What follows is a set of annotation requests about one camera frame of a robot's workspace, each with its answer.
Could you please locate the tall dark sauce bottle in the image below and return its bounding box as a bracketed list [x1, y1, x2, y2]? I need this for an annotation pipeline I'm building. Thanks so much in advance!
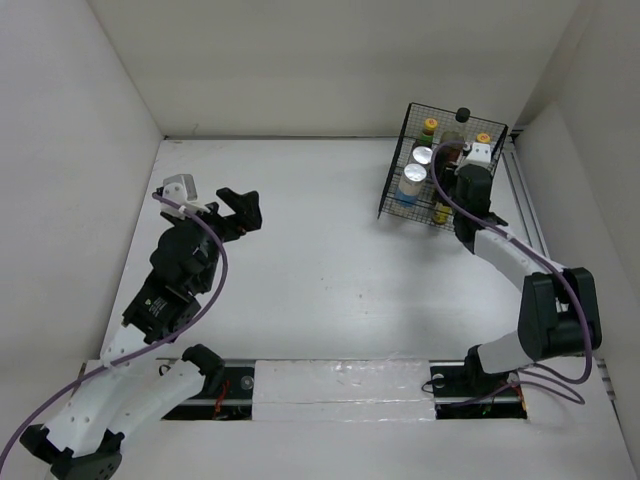
[439, 107, 471, 164]

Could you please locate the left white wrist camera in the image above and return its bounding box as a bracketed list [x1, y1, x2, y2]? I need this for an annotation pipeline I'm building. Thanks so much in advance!
[156, 174, 210, 220]

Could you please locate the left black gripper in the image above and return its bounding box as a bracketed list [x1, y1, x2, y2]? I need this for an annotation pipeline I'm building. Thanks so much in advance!
[166, 187, 262, 291]

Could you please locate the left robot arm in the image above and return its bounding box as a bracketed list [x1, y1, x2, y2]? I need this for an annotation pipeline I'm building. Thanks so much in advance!
[17, 181, 262, 479]

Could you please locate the black wire rack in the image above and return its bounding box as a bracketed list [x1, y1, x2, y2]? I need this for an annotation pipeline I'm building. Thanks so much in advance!
[378, 102, 510, 244]

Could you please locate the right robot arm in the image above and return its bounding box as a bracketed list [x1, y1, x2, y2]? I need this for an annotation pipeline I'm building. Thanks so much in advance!
[452, 165, 602, 394]

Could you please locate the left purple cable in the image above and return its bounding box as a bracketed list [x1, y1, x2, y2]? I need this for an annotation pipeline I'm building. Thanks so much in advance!
[0, 194, 231, 469]

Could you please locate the red chili sauce bottle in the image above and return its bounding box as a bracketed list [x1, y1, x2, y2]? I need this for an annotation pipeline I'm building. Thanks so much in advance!
[476, 132, 491, 145]
[416, 117, 438, 148]

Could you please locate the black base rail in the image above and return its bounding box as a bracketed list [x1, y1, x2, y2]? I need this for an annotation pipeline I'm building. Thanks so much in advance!
[166, 359, 527, 423]

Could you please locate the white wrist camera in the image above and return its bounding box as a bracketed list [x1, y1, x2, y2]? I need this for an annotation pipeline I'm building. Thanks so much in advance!
[156, 174, 210, 220]
[460, 142, 492, 169]

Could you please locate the silver-lid shaker jar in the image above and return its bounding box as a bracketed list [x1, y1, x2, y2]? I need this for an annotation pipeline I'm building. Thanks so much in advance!
[409, 146, 433, 170]
[394, 163, 427, 208]

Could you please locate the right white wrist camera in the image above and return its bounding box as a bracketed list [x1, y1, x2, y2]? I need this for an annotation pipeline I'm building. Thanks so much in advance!
[460, 142, 492, 169]

